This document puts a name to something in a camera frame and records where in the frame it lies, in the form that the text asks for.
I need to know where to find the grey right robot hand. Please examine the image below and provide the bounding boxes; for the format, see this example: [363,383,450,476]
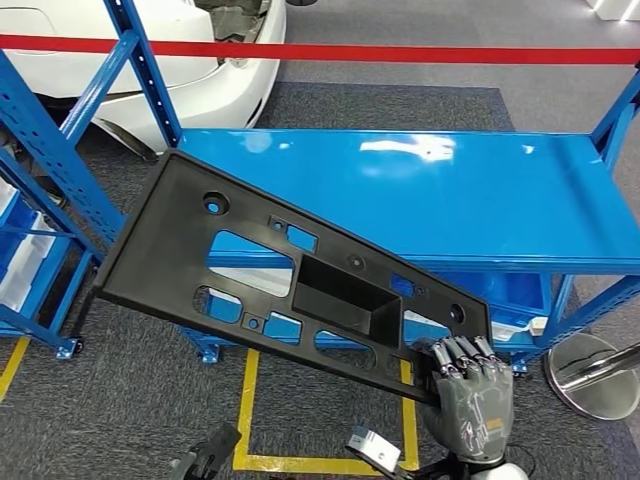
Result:
[412,335,516,465]

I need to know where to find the black plastic plate bracket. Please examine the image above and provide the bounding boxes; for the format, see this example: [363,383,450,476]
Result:
[92,148,494,407]

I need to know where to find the blue metal shelf rack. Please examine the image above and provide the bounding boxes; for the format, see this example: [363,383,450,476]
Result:
[0,0,640,379]
[0,192,96,362]

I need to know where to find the blue plastic bin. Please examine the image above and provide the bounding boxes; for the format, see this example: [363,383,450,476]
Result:
[435,271,553,326]
[0,195,38,266]

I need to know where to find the chrome stanchion base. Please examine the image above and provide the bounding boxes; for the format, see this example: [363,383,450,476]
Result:
[543,331,640,422]

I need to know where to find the red barrier belt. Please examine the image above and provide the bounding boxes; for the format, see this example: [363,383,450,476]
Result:
[0,34,640,68]

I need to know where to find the white display plinth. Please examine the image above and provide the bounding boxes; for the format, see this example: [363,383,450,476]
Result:
[586,0,640,21]

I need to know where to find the white car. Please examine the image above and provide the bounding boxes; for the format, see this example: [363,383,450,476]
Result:
[0,0,288,157]

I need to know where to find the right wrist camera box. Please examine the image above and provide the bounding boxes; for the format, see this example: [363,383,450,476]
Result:
[345,427,426,480]

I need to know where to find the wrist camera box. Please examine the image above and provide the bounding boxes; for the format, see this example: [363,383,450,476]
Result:
[168,423,244,480]
[345,427,426,480]

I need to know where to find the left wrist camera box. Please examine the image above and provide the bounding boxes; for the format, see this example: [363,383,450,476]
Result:
[168,423,244,480]

